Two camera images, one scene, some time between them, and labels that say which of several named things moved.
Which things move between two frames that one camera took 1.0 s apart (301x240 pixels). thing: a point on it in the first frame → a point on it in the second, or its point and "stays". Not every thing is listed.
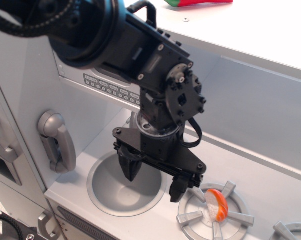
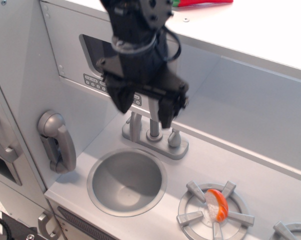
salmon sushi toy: (217, 205) stays
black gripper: (167, 154) → (148, 72)
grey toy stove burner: (195, 223) stays
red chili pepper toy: (184, 3) stays
